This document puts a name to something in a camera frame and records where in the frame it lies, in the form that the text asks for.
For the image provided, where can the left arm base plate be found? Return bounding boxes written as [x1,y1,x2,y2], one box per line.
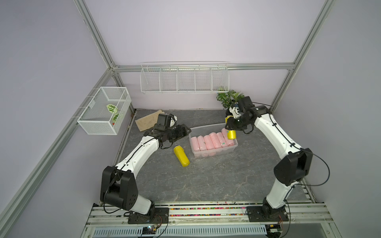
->
[128,207,169,225]

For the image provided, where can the pink roll with green sticker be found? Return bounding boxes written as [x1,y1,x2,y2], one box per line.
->
[203,135,215,150]

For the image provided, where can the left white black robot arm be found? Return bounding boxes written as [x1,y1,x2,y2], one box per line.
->
[100,124,191,216]

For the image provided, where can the aluminium frame rails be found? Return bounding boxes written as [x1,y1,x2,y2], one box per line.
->
[1,1,334,238]

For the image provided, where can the white mesh basket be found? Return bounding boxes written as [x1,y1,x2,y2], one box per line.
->
[77,86,131,135]

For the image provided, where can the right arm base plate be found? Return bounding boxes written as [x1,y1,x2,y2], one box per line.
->
[246,204,289,222]

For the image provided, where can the white wire wall shelf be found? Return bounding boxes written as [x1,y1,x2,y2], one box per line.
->
[140,61,230,93]

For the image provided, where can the potted plant black pot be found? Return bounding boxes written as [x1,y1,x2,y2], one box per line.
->
[216,88,245,109]

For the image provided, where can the white ventilation grille strip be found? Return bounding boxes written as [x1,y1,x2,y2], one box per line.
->
[88,225,267,238]

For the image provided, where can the clear plastic storage box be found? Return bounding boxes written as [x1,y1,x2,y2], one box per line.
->
[189,123,238,157]

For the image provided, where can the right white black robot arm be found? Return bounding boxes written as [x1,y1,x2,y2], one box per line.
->
[225,96,316,220]

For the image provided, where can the yellow trash bag roll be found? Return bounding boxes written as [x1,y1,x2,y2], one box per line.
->
[174,146,190,167]
[225,116,236,140]

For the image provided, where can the beige work glove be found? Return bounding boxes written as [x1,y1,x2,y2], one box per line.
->
[136,110,164,132]

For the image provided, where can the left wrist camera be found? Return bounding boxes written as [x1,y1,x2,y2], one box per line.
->
[154,114,177,131]

